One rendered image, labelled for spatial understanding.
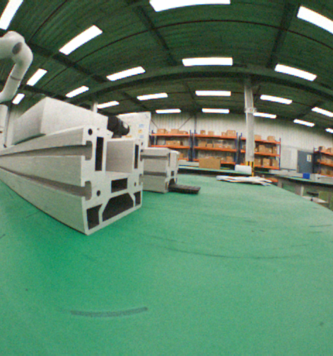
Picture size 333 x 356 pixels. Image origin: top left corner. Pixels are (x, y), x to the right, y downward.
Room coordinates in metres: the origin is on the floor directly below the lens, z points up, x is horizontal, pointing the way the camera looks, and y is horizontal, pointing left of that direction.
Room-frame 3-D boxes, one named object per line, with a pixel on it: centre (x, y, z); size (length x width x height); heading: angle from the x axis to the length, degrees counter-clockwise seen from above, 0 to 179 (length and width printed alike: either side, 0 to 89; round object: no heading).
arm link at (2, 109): (0.44, 0.99, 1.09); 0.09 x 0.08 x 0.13; 165
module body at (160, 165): (0.44, 0.37, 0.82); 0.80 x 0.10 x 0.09; 72
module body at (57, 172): (0.26, 0.43, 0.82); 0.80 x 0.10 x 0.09; 72
